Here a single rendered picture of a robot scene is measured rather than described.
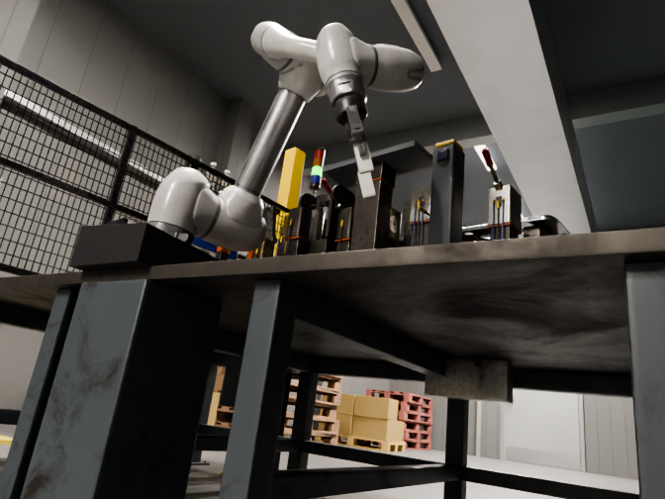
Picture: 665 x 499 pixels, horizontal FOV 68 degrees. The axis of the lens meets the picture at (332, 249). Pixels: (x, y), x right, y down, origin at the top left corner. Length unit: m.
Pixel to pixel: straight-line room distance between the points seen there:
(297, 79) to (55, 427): 1.27
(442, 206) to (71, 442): 1.15
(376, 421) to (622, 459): 4.16
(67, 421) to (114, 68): 4.79
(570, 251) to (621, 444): 8.79
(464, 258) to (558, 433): 8.80
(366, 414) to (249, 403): 6.29
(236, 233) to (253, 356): 0.64
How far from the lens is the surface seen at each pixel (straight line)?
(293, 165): 3.26
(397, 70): 1.30
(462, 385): 2.16
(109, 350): 1.47
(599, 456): 9.66
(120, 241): 1.53
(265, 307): 1.18
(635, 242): 0.90
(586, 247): 0.90
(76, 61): 5.73
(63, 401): 1.59
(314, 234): 1.87
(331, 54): 1.24
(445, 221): 1.38
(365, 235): 1.52
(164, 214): 1.63
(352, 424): 7.54
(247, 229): 1.72
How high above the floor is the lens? 0.37
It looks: 18 degrees up
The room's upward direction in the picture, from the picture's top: 7 degrees clockwise
